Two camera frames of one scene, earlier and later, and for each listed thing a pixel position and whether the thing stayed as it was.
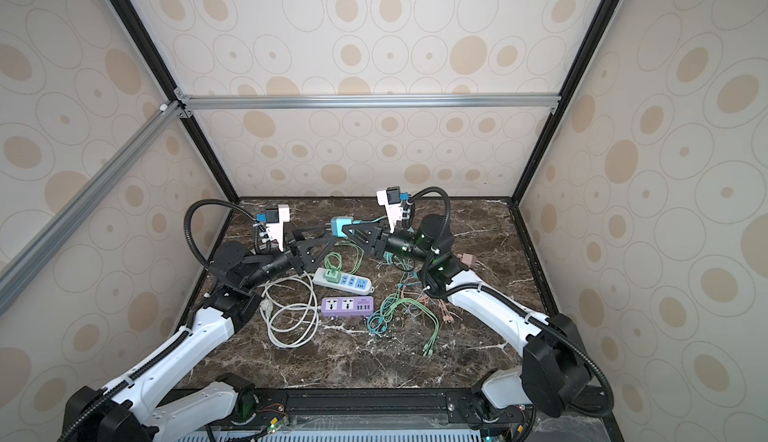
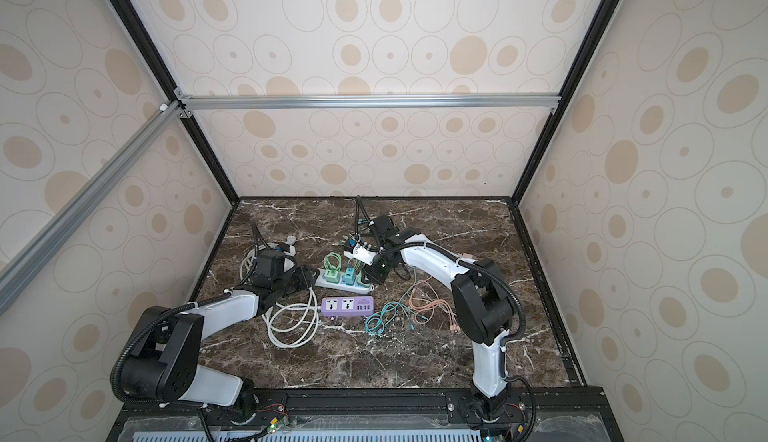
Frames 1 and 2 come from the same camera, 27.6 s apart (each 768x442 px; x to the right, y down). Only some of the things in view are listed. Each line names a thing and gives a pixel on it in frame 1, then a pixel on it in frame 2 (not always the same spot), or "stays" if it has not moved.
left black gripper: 297,257 to 304,279
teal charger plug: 337,222 to 349,277
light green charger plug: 332,276 stays
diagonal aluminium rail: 26,261 stays
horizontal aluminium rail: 187,104 stays
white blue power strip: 347,283 stays
